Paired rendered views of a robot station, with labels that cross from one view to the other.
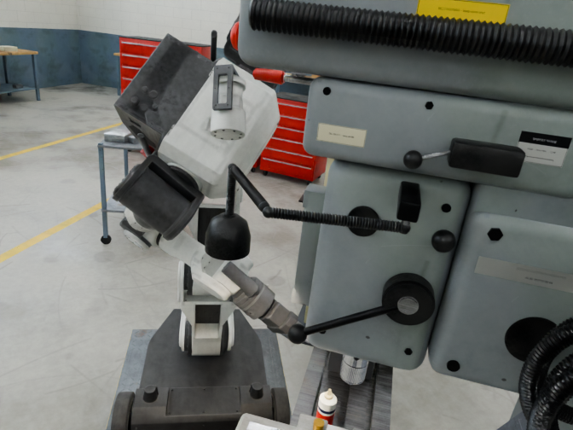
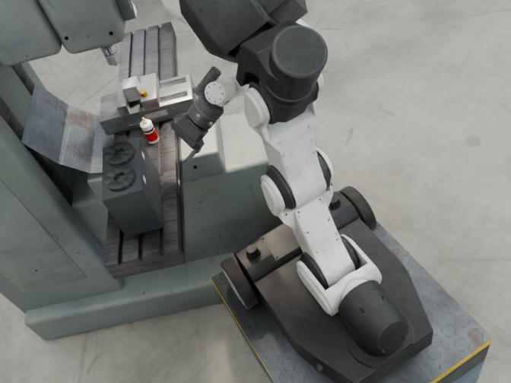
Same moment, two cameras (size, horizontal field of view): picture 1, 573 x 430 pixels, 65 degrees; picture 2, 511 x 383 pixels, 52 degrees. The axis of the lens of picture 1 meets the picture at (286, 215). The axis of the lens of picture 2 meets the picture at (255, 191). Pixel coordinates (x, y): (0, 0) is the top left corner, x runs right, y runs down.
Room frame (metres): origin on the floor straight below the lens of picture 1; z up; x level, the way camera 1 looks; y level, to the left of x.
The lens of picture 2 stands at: (2.24, 0.01, 2.16)
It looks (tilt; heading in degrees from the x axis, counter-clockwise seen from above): 49 degrees down; 174
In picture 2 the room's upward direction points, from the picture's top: 18 degrees counter-clockwise
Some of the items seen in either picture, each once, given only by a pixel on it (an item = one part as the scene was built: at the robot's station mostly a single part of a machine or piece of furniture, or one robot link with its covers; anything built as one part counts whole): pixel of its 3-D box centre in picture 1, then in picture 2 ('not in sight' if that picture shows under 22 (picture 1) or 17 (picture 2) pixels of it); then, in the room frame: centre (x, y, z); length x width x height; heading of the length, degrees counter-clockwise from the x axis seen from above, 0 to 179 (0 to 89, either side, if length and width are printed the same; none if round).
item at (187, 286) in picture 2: not in sight; (156, 253); (0.60, -0.40, 0.10); 1.20 x 0.60 x 0.20; 78
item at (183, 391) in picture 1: (205, 351); (334, 280); (1.38, 0.25, 0.59); 0.64 x 0.52 x 0.33; 11
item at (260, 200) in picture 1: (249, 188); not in sight; (0.55, 0.05, 1.58); 0.17 x 0.01 x 0.01; 23
